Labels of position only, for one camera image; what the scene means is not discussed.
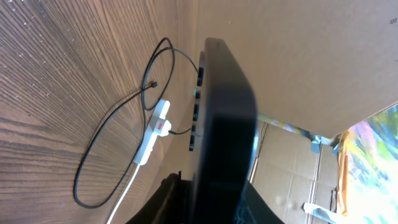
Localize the white charger plug adapter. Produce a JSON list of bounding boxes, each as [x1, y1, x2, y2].
[[149, 117, 172, 137]]

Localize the white power strip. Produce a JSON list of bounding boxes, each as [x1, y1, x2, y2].
[[133, 100, 170, 166]]

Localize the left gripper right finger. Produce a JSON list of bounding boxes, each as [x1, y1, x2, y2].
[[239, 180, 283, 224]]

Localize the Samsung Galaxy smartphone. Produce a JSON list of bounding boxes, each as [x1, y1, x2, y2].
[[189, 38, 258, 223]]

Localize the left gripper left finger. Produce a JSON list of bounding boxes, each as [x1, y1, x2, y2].
[[126, 171, 192, 224]]

